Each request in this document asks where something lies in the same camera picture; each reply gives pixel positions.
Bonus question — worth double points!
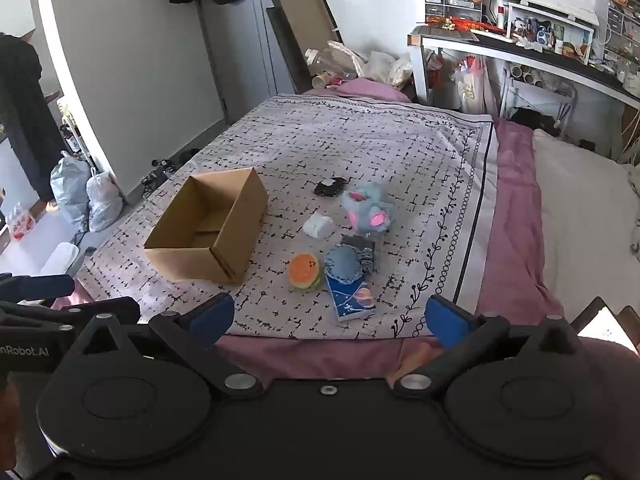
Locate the white soft roll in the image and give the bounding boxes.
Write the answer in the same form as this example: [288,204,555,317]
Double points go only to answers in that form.
[303,211,336,240]

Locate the white slipper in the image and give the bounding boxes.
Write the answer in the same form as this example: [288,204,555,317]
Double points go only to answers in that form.
[51,241,81,274]

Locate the dark grey cloth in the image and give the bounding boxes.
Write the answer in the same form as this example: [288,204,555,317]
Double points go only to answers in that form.
[341,235,376,273]

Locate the white plastic bag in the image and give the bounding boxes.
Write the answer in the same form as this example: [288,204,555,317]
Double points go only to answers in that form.
[86,167,124,233]

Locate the burger plush toy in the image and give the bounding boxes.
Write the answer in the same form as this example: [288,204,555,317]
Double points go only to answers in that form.
[287,253,321,291]

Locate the white desk with black top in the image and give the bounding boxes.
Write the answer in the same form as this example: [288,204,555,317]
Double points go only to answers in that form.
[407,25,640,111]

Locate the white arched frame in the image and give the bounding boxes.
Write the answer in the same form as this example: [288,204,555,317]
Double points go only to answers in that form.
[34,0,128,206]

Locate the white tote bag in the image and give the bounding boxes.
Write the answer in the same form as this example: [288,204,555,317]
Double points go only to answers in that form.
[450,55,495,116]

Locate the white wire rack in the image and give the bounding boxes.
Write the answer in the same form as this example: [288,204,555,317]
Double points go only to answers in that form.
[500,62,578,132]

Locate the large flat brown cardboard box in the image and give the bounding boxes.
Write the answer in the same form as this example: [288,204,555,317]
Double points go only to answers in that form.
[266,0,346,95]

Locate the pink pillow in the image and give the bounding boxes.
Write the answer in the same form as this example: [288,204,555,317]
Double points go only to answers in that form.
[332,78,412,103]

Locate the clear plastic water jug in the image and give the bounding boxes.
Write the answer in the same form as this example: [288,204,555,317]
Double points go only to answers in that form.
[305,47,362,80]

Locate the grey desktop drawer organiser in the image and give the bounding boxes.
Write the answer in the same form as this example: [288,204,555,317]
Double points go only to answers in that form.
[424,0,485,25]

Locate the grey plastic bag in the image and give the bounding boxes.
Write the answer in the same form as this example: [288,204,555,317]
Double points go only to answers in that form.
[50,151,92,224]

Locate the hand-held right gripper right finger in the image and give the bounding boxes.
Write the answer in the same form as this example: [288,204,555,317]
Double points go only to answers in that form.
[394,294,581,400]

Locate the blue plush toy pink ears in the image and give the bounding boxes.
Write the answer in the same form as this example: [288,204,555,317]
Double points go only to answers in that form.
[340,181,396,235]

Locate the white black-patterned printed blanket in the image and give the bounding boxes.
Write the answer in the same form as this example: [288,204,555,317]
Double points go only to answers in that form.
[75,94,501,341]

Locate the blue planet print box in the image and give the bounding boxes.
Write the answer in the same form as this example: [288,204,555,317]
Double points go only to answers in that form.
[326,275,377,322]

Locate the round blue denim cushion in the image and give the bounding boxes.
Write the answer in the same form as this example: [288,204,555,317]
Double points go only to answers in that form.
[324,244,366,286]

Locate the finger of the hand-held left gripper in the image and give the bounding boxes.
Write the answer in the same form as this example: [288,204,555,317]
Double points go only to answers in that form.
[0,274,76,302]
[0,296,141,329]

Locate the dark shoes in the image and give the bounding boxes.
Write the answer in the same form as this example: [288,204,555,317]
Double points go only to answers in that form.
[140,147,201,196]

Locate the white duvet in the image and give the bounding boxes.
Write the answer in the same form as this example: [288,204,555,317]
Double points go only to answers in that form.
[530,129,640,341]

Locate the white monitor stand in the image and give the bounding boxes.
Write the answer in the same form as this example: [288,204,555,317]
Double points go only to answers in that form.
[505,0,599,58]

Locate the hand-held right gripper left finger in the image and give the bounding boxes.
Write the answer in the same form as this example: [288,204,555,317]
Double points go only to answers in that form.
[80,292,263,401]

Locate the red bag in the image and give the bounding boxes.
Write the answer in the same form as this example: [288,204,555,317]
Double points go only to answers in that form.
[425,52,447,92]

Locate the dark hanging coat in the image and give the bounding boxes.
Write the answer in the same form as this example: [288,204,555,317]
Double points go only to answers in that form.
[0,32,66,206]

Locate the white plastic bags pile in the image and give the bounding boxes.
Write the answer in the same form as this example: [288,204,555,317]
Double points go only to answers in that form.
[361,51,414,86]

